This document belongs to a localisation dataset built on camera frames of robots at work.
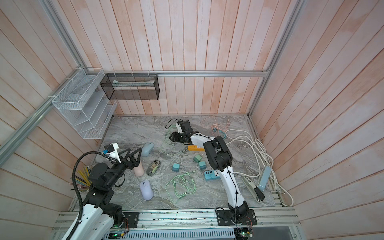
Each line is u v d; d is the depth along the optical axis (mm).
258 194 778
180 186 837
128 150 748
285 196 831
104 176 547
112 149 632
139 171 880
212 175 859
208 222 732
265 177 840
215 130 1103
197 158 939
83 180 760
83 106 726
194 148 981
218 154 619
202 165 921
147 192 806
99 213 528
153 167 903
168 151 988
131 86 1028
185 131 859
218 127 1107
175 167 903
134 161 648
